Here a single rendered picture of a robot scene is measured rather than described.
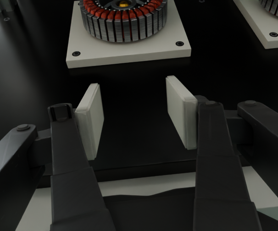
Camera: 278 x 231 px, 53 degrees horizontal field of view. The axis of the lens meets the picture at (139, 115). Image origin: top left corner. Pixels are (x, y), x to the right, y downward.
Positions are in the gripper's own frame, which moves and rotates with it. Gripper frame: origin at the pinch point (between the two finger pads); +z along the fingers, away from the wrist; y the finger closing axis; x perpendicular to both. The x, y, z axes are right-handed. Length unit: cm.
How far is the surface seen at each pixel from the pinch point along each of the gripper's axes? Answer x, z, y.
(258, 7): 6.0, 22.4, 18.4
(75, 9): 8.2, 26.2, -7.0
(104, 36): 4.3, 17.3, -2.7
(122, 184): -8.4, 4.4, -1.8
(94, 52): 2.5, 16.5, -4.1
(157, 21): 5.4, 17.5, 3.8
